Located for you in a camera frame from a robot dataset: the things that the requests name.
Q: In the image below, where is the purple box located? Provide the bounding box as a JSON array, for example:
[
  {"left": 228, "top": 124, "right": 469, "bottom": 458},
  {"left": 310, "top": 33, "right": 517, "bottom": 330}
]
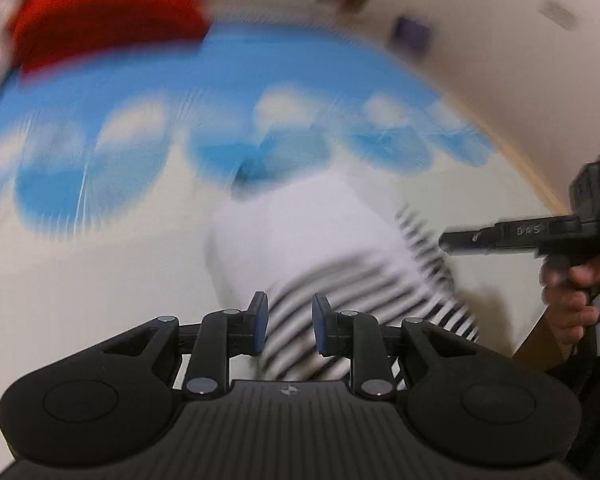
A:
[{"left": 392, "top": 16, "right": 434, "bottom": 54}]

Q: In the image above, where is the person's right hand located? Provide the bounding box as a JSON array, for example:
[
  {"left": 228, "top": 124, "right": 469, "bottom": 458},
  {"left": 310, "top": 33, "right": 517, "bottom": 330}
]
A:
[{"left": 539, "top": 254, "right": 600, "bottom": 347}]

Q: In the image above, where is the red folded blanket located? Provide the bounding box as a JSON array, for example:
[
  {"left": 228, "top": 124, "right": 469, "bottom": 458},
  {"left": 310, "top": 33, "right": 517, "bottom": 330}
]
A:
[{"left": 7, "top": 0, "right": 212, "bottom": 83}]

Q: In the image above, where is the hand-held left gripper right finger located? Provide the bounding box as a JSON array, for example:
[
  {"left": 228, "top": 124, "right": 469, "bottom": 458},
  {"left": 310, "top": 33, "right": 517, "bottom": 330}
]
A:
[{"left": 312, "top": 292, "right": 461, "bottom": 402}]

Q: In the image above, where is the blue and white patterned bedsheet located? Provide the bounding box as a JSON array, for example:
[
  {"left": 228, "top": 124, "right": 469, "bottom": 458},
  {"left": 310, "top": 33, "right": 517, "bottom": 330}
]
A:
[{"left": 0, "top": 20, "right": 561, "bottom": 461}]

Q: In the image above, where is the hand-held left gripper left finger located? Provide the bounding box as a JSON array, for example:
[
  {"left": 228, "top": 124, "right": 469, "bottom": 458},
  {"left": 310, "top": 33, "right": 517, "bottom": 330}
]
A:
[{"left": 100, "top": 291, "right": 271, "bottom": 402}]

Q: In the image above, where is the striped top with white vest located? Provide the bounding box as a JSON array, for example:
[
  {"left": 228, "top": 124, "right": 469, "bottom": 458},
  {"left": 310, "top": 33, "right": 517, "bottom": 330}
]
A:
[{"left": 204, "top": 174, "right": 482, "bottom": 382}]

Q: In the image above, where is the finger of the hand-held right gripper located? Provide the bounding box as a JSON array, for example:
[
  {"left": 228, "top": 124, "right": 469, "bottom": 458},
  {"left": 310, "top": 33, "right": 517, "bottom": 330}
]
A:
[{"left": 438, "top": 227, "right": 502, "bottom": 257}]

